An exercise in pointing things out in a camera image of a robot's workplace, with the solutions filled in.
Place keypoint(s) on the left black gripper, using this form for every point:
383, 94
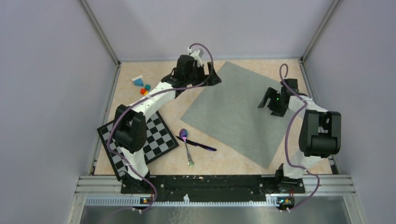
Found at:
213, 79

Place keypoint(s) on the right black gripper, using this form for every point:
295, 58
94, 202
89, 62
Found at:
270, 92

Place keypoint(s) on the grey cloth napkin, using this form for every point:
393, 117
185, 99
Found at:
228, 113

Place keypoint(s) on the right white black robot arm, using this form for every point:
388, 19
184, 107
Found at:
320, 134

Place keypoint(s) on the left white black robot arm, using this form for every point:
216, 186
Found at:
130, 130

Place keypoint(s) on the iridescent purple spoon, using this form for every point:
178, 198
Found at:
183, 135

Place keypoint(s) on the iridescent purple knife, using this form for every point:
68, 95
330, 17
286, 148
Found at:
189, 142

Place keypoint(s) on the blue white wedge block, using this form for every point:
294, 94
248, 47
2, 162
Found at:
138, 81

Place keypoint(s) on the black grey checkerboard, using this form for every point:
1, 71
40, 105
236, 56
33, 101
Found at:
160, 140

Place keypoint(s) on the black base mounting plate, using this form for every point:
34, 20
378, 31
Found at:
214, 188

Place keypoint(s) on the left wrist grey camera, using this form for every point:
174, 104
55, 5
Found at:
196, 53

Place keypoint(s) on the right aluminium corner post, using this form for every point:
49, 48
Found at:
328, 15

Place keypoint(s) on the aluminium corner post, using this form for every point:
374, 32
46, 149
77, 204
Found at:
328, 15
99, 31

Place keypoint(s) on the left aluminium corner post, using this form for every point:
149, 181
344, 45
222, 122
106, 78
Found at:
99, 31

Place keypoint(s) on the aluminium front frame rail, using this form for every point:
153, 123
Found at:
105, 190

